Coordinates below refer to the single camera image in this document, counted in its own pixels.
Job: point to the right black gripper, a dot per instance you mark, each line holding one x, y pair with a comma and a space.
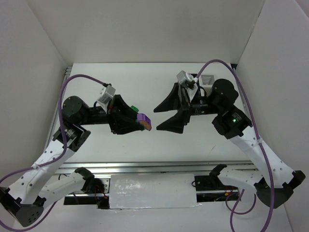
186, 106

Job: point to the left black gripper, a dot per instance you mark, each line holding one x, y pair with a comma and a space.
112, 117

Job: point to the small green lego brick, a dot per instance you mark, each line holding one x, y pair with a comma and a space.
135, 108

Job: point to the purple printed lego brick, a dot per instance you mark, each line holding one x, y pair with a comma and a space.
144, 120

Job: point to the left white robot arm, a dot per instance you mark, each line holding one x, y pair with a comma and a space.
27, 198

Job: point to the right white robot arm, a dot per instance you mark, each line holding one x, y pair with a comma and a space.
273, 182

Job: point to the white slotted container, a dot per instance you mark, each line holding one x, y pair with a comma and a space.
206, 80

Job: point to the white taped cover panel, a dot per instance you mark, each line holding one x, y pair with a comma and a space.
152, 191

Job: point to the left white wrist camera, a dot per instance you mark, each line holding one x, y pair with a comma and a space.
105, 96

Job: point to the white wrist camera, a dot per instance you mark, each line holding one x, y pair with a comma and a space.
105, 96
189, 82

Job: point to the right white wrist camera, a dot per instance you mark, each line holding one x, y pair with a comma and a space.
189, 82

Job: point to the aluminium frame rail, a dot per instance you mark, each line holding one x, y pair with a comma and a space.
153, 167

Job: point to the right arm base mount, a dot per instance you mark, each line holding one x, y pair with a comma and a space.
210, 189

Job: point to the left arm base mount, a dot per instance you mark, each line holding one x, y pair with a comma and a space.
95, 191

